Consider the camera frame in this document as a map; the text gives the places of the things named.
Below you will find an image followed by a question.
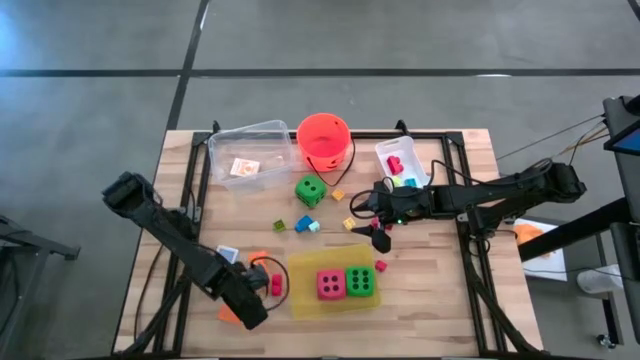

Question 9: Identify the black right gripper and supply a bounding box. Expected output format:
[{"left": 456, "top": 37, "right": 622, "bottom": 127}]
[{"left": 351, "top": 187, "right": 435, "bottom": 255}]

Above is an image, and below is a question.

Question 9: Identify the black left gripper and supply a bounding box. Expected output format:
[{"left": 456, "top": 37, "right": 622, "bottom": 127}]
[{"left": 215, "top": 263, "right": 270, "bottom": 331}]

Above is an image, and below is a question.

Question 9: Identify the green foam die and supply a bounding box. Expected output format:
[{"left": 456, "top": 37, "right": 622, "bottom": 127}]
[
  {"left": 294, "top": 174, "right": 328, "bottom": 209},
  {"left": 345, "top": 266, "right": 376, "bottom": 298}
]

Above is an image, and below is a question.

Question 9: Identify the red foam die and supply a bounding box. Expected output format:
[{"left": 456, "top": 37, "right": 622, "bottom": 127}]
[{"left": 316, "top": 269, "right": 347, "bottom": 301}]

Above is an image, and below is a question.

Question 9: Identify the blue white card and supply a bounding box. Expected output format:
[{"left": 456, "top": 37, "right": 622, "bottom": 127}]
[{"left": 215, "top": 244, "right": 240, "bottom": 265}]

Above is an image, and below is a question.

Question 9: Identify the orange toy block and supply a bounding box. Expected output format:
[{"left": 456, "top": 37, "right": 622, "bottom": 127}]
[{"left": 216, "top": 304, "right": 241, "bottom": 326}]

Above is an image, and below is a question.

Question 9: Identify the yellow translucent plastic tray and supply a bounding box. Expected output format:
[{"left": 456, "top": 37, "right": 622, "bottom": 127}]
[{"left": 287, "top": 243, "right": 382, "bottom": 320}]

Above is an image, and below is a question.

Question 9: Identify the white plastic basket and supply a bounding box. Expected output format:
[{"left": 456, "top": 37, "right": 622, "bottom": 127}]
[{"left": 374, "top": 135, "right": 431, "bottom": 190}]

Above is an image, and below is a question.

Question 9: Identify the orange pumpkin bucket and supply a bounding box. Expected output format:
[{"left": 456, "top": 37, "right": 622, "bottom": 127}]
[{"left": 296, "top": 112, "right": 357, "bottom": 188}]

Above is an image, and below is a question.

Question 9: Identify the orange object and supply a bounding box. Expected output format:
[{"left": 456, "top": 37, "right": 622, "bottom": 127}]
[{"left": 514, "top": 223, "right": 551, "bottom": 246}]

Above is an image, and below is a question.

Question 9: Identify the clear plastic container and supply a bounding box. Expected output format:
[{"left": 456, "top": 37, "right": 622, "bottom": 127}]
[{"left": 208, "top": 119, "right": 296, "bottom": 194}]

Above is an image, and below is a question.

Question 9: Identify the white side table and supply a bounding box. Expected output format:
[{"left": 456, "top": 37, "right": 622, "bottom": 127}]
[{"left": 512, "top": 217, "right": 569, "bottom": 283}]

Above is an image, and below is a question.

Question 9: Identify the black diagonal support beam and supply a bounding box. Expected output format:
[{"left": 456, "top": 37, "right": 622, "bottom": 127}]
[{"left": 517, "top": 196, "right": 632, "bottom": 262}]

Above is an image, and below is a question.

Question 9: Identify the black metal table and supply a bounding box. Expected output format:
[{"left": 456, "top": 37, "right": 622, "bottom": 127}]
[{"left": 0, "top": 214, "right": 81, "bottom": 360}]

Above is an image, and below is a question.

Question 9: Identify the white roll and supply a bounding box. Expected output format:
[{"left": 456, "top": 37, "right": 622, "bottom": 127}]
[{"left": 576, "top": 263, "right": 626, "bottom": 295}]

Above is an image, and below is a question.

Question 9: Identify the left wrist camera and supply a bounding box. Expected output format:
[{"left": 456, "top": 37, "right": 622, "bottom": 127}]
[{"left": 248, "top": 263, "right": 271, "bottom": 290}]

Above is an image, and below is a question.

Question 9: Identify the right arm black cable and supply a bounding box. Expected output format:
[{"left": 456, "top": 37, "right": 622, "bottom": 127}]
[{"left": 348, "top": 158, "right": 554, "bottom": 219}]

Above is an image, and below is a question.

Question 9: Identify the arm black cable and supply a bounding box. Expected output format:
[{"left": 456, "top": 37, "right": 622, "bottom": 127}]
[
  {"left": 348, "top": 158, "right": 554, "bottom": 219},
  {"left": 249, "top": 255, "right": 291, "bottom": 312}
]

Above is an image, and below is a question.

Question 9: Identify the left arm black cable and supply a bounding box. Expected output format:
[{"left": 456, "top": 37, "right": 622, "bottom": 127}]
[{"left": 249, "top": 255, "right": 291, "bottom": 312}]

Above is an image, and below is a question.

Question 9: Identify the floor cable bundle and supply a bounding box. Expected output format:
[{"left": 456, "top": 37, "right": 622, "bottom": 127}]
[{"left": 494, "top": 113, "right": 612, "bottom": 177}]

